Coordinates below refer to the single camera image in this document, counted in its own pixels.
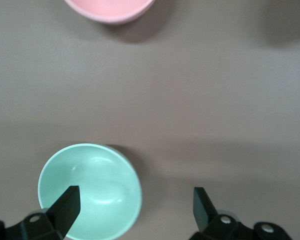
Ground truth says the pink bowl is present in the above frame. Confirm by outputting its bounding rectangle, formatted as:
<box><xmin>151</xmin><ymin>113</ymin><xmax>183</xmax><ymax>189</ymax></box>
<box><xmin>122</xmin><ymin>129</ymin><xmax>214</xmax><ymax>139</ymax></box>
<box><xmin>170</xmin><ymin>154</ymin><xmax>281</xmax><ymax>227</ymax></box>
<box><xmin>63</xmin><ymin>0</ymin><xmax>157</xmax><ymax>25</ymax></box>

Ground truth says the green bowl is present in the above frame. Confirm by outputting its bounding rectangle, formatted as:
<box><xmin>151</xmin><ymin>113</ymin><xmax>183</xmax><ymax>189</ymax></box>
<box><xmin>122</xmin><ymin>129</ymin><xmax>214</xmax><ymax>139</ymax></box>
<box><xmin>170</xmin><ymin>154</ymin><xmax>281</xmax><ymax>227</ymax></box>
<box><xmin>37</xmin><ymin>142</ymin><xmax>143</xmax><ymax>240</ymax></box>

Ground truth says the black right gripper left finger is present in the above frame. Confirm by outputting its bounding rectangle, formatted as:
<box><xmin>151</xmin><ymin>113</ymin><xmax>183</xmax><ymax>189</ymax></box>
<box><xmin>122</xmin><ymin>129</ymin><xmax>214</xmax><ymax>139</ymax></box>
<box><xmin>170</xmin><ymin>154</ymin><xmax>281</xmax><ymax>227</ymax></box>
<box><xmin>0</xmin><ymin>185</ymin><xmax>81</xmax><ymax>240</ymax></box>

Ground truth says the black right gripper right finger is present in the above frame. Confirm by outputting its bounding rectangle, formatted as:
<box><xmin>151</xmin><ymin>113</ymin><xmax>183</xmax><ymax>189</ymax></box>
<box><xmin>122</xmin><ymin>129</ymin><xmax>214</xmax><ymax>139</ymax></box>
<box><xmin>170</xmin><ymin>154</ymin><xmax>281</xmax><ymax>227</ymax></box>
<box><xmin>187</xmin><ymin>186</ymin><xmax>295</xmax><ymax>240</ymax></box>

